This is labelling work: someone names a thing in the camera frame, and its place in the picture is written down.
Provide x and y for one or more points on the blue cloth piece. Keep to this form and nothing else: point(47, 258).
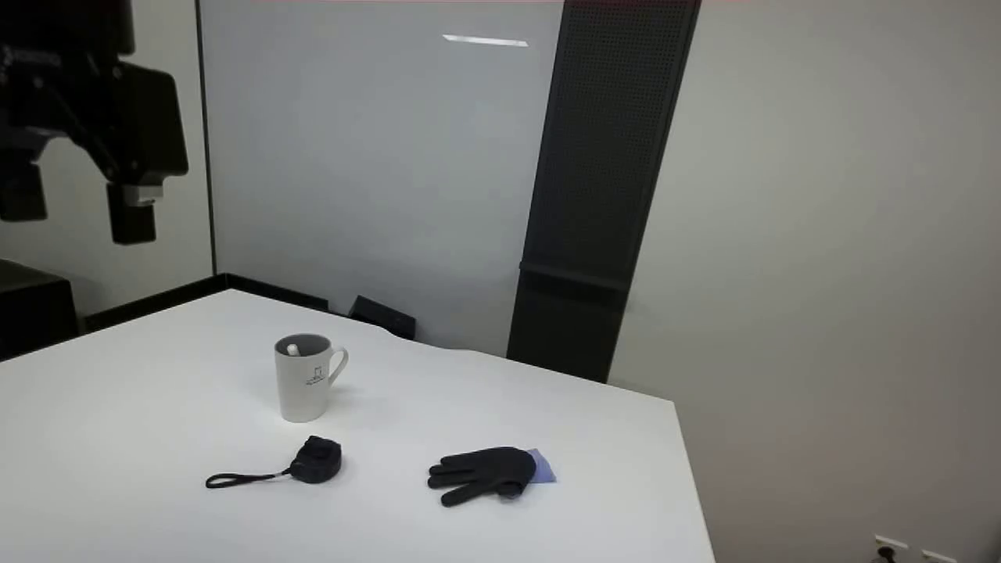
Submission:
point(542, 466)

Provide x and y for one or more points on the black cabinet at left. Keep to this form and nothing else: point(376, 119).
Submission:
point(35, 312)

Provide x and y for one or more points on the black chair back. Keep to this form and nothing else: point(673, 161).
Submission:
point(376, 313)

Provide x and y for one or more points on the white wall power outlet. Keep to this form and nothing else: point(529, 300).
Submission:
point(889, 547)

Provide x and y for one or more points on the white ceramic mug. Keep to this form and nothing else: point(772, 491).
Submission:
point(306, 384)

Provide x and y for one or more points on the black glove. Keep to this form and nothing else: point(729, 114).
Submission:
point(483, 473)

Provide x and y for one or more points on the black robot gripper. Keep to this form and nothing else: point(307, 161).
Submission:
point(68, 74)

